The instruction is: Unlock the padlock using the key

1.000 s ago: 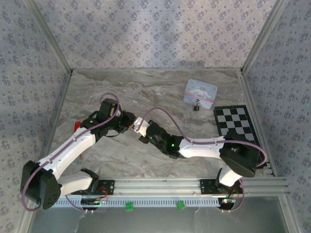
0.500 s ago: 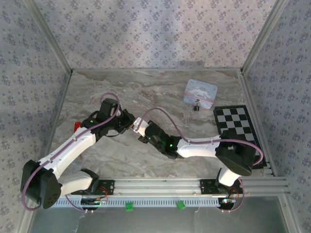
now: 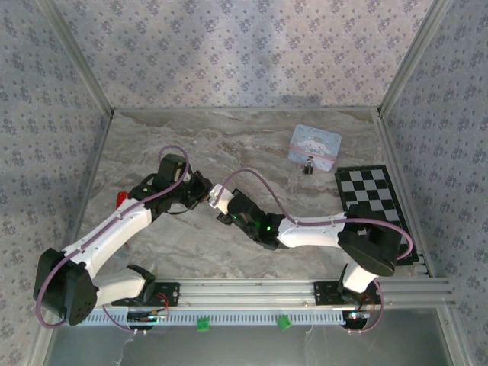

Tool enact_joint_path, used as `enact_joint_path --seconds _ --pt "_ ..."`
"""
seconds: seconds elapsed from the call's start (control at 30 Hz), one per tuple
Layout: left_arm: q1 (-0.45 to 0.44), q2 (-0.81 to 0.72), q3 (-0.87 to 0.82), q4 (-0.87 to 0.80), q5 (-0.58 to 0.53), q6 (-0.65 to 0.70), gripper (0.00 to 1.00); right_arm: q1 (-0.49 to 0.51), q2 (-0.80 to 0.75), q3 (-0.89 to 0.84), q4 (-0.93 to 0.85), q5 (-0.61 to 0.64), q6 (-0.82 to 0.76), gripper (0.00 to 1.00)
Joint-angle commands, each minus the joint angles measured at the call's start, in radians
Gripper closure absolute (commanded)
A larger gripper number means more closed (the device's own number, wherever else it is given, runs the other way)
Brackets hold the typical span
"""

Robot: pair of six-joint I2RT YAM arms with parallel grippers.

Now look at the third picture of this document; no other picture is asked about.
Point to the blue cartoon tin box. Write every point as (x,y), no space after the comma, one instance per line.
(312,145)

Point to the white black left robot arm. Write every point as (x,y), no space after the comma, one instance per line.
(114,223)

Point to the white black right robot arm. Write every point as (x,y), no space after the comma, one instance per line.
(312,230)

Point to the red object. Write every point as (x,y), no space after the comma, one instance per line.
(122,197)

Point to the green connector block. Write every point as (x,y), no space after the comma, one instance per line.
(203,325)
(284,323)

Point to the small controller board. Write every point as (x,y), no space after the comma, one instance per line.
(146,316)
(356,315)

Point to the black grey checkered board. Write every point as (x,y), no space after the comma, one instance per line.
(370,190)

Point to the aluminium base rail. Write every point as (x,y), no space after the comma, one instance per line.
(248,291)

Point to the aluminium back rail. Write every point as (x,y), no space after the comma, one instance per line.
(244,110)

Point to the aluminium side rail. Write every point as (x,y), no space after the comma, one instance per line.
(405,190)
(92,171)

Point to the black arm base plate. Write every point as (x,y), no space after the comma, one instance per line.
(169,293)
(326,293)

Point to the aluminium frame post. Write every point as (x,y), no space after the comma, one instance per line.
(40,347)
(415,57)
(452,335)
(79,57)

